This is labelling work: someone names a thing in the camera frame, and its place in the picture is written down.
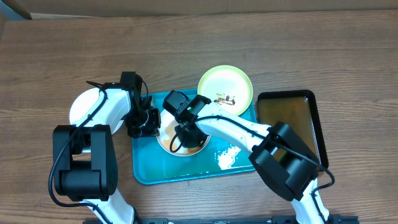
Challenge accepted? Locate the green rimmed white plate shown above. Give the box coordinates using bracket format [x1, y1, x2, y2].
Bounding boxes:
[197, 65, 254, 116]

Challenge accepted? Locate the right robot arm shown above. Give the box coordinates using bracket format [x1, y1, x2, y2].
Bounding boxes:
[162, 90, 331, 223]

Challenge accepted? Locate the black tray with brown water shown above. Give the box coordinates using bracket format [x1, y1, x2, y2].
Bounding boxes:
[257, 90, 329, 167]

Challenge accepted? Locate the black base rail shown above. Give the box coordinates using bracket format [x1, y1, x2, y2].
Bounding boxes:
[82, 215, 359, 224]

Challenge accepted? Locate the teal plastic serving tray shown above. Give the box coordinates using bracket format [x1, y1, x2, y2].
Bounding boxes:
[131, 88, 264, 185]

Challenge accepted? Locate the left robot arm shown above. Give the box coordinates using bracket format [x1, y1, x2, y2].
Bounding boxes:
[48, 72, 161, 223]

